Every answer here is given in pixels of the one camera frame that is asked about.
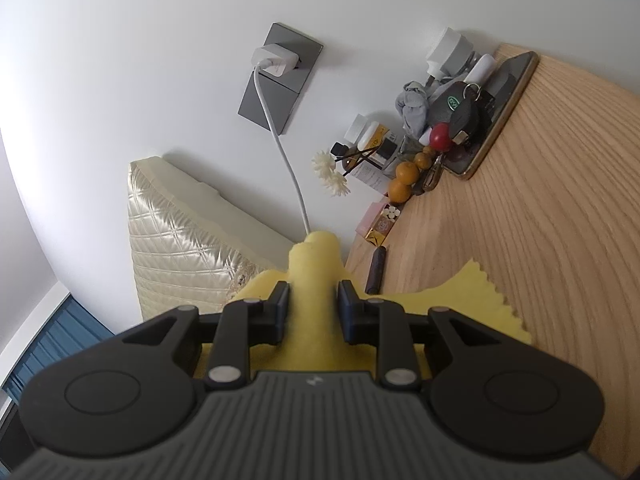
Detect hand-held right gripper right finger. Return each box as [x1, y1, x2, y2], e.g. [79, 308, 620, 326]
[336, 280, 503, 390]

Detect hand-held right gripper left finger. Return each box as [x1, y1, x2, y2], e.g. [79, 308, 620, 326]
[122, 281, 291, 391]

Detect yellow cleaning cloth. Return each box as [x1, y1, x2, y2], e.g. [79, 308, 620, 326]
[193, 231, 533, 380]

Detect dark brown stick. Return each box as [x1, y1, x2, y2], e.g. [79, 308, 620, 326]
[365, 246, 389, 295]

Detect pink patterned small box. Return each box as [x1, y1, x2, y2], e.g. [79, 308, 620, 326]
[356, 202, 404, 247]

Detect cream quilted headboard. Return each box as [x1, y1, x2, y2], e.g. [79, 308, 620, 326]
[128, 156, 296, 322]

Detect white artificial flowers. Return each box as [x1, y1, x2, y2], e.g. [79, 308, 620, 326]
[311, 150, 351, 198]

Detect yellow small box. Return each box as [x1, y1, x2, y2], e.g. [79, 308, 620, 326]
[358, 125, 391, 152]

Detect red round bead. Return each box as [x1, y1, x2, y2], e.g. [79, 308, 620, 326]
[430, 123, 454, 152]

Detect grey cloth pouch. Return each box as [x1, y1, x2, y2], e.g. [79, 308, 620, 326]
[395, 80, 432, 137]

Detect black car key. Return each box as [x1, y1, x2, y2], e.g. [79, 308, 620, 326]
[429, 81, 482, 143]

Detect blue curtain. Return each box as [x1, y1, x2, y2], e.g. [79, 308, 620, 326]
[0, 296, 115, 399]

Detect white charger plug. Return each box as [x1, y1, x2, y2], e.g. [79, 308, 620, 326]
[250, 44, 299, 77]

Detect smartphone with gold edge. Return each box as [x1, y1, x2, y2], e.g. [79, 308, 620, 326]
[445, 51, 540, 181]

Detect white tube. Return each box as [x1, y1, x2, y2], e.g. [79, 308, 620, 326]
[465, 54, 495, 86]

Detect white plug adapter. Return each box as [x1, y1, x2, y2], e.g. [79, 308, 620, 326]
[425, 27, 474, 81]

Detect white charger cable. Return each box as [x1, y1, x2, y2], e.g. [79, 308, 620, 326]
[252, 66, 311, 237]

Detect grey wall socket panel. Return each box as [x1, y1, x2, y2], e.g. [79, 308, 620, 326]
[237, 22, 324, 135]

